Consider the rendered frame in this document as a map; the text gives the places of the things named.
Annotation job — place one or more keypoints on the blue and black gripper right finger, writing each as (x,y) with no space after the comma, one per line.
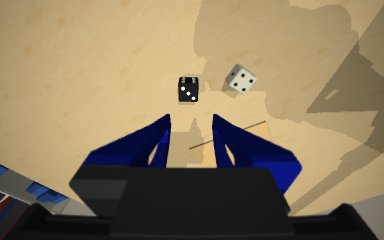
(250,150)

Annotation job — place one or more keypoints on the white die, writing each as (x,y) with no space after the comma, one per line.
(240,79)

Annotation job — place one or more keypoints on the black die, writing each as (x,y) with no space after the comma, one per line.
(188,89)

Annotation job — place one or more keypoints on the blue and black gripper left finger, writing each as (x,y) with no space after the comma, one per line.
(135,148)

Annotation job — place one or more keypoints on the tan flat mat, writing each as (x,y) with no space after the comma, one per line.
(205,155)

